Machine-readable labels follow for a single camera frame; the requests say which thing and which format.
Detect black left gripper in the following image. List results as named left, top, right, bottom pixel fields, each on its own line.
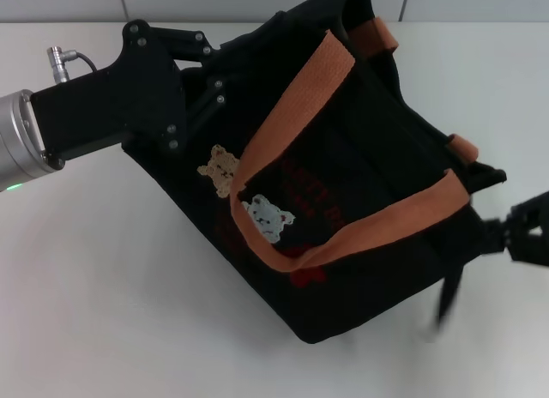
left=29, top=18, right=229, bottom=163

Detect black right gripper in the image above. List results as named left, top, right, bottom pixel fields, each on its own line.
left=433, top=190, right=549, bottom=330

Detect black food bag orange straps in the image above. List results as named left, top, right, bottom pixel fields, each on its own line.
left=121, top=0, right=508, bottom=345

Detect left gripper cable connector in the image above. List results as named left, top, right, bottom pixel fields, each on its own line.
left=46, top=46, right=102, bottom=76

